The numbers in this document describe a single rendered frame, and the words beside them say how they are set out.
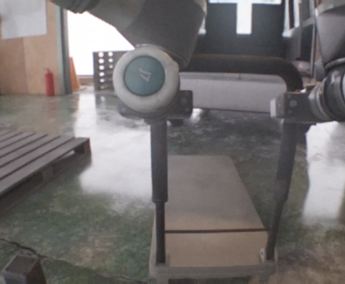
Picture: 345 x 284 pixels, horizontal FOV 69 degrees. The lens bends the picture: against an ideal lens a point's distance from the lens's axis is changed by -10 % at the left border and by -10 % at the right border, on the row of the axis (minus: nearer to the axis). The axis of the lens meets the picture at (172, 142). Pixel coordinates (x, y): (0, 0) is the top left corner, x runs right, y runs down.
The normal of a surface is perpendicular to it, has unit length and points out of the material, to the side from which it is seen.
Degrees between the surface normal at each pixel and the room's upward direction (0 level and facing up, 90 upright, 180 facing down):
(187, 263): 0
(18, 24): 90
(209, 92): 87
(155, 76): 71
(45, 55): 90
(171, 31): 83
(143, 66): 65
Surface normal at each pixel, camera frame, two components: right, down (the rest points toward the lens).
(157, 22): 0.51, 0.19
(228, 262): 0.00, -0.95
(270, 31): -0.25, 0.36
